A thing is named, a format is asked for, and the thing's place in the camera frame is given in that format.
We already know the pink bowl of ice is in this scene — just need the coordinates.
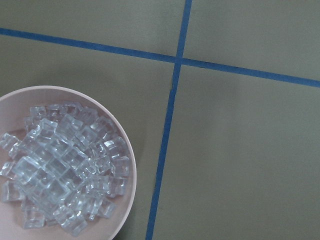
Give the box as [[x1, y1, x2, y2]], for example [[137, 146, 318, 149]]
[[0, 86, 137, 240]]

